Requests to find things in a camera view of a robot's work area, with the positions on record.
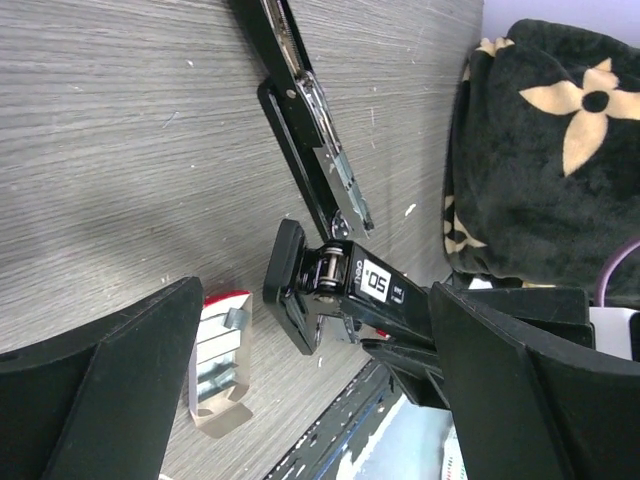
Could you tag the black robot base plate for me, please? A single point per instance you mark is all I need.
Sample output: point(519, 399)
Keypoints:
point(343, 429)

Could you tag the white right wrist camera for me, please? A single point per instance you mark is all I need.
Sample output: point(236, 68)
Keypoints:
point(613, 330)

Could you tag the black stapler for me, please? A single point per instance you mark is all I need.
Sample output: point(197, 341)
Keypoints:
point(342, 280)
point(297, 110)

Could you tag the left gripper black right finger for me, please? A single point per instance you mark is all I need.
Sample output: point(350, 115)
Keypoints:
point(527, 404)

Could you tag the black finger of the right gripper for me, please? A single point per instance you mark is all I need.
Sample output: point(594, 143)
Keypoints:
point(563, 312)
point(415, 369)

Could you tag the black floral fleece garment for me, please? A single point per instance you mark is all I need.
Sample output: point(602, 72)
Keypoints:
point(542, 170)

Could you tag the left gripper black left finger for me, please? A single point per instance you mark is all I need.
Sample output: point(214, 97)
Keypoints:
point(98, 401)

